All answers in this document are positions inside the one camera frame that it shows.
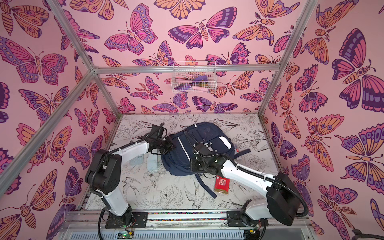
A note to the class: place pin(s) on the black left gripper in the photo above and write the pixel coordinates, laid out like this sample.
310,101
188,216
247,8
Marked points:
171,146

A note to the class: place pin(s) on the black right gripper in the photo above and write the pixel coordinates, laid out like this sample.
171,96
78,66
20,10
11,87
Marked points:
199,156

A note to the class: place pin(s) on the pale green ruler case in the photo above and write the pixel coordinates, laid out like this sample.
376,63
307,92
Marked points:
152,163

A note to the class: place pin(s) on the navy blue backpack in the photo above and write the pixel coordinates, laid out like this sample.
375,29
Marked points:
177,162

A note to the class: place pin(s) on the red pencil case package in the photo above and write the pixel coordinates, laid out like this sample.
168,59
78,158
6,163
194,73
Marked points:
222,185

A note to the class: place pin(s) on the grey scientific calculator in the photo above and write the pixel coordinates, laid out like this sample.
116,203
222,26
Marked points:
137,160

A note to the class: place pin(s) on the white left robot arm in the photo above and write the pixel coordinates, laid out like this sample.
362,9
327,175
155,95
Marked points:
105,171

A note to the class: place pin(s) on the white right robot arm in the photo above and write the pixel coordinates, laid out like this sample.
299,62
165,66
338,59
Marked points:
281,201

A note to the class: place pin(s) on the pink item in basket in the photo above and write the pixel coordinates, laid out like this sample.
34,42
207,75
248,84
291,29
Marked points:
199,89

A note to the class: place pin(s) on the purple item in basket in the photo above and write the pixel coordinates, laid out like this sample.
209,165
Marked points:
201,79

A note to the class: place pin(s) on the green circuit board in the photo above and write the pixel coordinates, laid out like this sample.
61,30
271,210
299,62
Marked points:
125,235

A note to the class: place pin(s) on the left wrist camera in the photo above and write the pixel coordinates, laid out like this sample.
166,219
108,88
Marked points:
157,132

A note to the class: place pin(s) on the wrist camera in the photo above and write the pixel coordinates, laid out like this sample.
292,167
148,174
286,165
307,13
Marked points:
202,149
157,132

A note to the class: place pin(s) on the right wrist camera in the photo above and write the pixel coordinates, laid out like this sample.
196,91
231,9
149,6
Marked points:
202,149

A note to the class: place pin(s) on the white wire wall basket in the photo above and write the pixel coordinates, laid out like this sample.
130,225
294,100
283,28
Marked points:
194,77

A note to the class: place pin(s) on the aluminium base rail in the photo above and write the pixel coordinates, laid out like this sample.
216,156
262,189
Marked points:
166,225

